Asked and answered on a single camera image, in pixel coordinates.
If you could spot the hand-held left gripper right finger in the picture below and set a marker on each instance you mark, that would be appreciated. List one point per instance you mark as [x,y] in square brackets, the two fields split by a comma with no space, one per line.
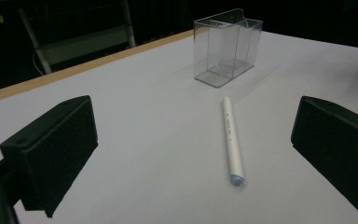
[338,146]

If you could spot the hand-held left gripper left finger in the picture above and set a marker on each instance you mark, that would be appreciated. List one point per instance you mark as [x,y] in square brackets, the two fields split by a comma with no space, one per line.
[52,155]

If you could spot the white pen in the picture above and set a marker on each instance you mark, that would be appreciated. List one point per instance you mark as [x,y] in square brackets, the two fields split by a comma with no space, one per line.
[231,140]

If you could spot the clear plastic pen holder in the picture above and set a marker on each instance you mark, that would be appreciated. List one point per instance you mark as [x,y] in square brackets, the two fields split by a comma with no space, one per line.
[227,46]

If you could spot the metal stand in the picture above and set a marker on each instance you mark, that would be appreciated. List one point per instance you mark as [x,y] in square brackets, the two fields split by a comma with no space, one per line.
[84,40]

